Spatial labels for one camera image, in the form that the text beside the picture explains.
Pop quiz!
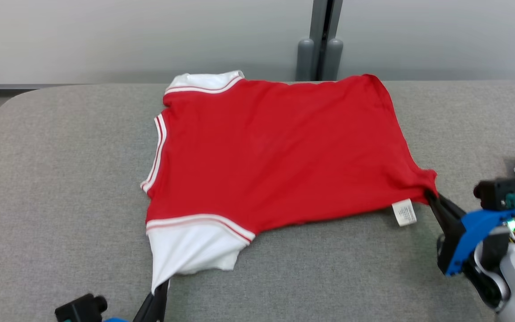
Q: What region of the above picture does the grey metal partition post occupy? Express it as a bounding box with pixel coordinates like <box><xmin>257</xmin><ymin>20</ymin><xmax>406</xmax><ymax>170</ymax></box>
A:
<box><xmin>309</xmin><ymin>0</ymin><xmax>343</xmax><ymax>82</ymax></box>

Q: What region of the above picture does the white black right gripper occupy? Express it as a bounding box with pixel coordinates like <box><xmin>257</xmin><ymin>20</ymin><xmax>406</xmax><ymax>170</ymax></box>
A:
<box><xmin>425</xmin><ymin>191</ymin><xmax>515</xmax><ymax>312</ymax></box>

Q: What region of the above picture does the blue right camera mount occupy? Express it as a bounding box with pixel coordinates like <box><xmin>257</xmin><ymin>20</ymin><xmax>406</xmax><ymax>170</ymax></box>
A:
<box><xmin>444</xmin><ymin>209</ymin><xmax>515</xmax><ymax>276</ymax></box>

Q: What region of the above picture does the grey cylindrical post foot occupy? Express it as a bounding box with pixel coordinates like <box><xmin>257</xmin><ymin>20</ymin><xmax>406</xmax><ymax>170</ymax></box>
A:
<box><xmin>325</xmin><ymin>38</ymin><xmax>344</xmax><ymax>81</ymax></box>
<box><xmin>296</xmin><ymin>38</ymin><xmax>316</xmax><ymax>82</ymax></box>

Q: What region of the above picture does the red shirt with white sleeves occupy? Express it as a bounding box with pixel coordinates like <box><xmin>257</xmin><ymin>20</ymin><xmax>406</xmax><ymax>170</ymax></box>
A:
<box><xmin>140</xmin><ymin>70</ymin><xmax>439</xmax><ymax>294</ymax></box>

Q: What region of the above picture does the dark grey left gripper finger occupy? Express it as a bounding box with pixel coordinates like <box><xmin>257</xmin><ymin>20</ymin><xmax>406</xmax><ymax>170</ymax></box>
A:
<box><xmin>133</xmin><ymin>290</ymin><xmax>158</xmax><ymax>322</ymax></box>
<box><xmin>152</xmin><ymin>280</ymin><xmax>170</xmax><ymax>322</ymax></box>

